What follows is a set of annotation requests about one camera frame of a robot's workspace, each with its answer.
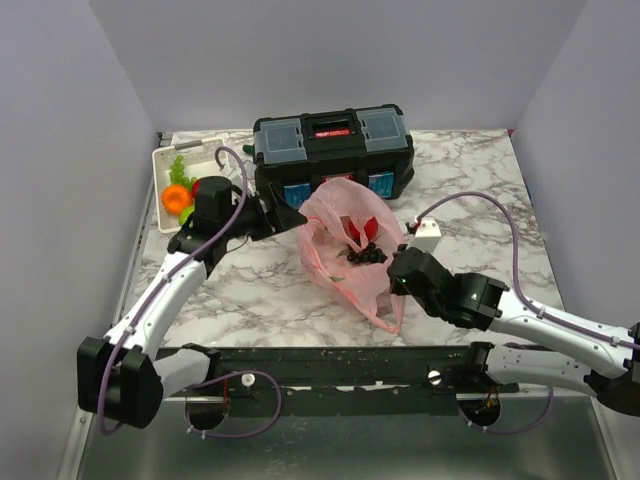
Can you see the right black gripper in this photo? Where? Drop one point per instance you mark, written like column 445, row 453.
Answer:
column 395, row 285

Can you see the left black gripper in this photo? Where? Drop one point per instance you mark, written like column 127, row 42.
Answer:
column 283, row 218

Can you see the dark fake grape bunch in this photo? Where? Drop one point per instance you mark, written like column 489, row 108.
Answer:
column 371, row 254

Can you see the pink plastic bag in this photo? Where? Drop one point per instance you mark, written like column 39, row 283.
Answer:
column 365, row 287

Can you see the red fake apple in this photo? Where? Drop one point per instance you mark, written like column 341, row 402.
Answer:
column 194, row 188

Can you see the green fake apple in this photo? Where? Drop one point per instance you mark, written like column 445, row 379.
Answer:
column 185, row 214

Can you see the fake orange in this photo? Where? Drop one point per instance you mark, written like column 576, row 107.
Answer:
column 175, row 199

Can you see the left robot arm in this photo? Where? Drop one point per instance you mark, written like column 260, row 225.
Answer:
column 120, row 375

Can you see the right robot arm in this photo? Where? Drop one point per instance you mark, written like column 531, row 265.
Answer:
column 563, row 351

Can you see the green fake grape bunch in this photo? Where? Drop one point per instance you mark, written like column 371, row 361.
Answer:
column 178, row 176

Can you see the black plastic toolbox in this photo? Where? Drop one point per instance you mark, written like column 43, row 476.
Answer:
column 294, row 155

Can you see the white perforated plastic basket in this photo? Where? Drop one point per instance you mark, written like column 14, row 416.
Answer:
column 200, row 162

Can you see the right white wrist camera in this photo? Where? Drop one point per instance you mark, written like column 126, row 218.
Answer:
column 424, row 235

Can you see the black metal base rail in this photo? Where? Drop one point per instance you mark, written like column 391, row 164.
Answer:
column 348, row 381

